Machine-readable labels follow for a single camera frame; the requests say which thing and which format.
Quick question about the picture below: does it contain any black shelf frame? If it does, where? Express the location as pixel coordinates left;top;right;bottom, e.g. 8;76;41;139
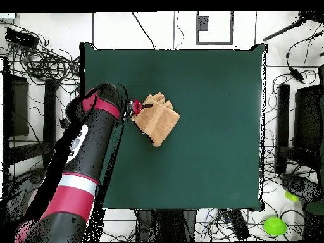
2;57;51;175
293;64;324;178

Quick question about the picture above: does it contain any dark green table cloth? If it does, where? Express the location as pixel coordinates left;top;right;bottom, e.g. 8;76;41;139
79;42;268;213

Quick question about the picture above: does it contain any small green plastic cup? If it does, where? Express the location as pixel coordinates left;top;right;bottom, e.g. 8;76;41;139
284;190;300;203

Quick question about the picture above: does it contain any tangled black cable bundle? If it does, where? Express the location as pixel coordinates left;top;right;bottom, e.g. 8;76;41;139
4;42;80;85

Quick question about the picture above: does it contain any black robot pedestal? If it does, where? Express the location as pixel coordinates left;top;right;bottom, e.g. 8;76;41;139
137;209;197;242

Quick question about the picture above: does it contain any grey square floor frame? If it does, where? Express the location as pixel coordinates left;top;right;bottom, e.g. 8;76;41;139
195;11;234;46

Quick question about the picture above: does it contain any black upright post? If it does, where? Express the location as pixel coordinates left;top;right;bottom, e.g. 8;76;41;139
42;78;60;168
275;84;291;175

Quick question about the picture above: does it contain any black flat box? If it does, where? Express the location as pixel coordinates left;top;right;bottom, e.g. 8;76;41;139
220;209;251;241

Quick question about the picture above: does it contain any black electronics box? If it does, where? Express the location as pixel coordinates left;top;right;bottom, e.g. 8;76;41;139
5;28;40;49

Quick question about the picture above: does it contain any dark green bin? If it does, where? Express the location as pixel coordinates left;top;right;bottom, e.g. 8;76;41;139
302;199;324;241

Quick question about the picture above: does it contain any grey pedestal leg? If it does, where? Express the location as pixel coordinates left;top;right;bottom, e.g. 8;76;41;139
4;169;47;223
279;173;323;203

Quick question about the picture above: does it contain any black power adapter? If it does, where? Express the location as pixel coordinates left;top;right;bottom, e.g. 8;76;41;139
288;66;304;83

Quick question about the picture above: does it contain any black tripod leg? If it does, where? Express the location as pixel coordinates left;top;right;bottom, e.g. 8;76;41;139
263;11;324;42

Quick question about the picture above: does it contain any tan terry towel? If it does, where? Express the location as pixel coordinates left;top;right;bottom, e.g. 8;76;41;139
132;92;181;147

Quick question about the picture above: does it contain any bright green bowl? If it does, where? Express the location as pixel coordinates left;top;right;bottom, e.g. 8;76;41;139
263;216;288;237

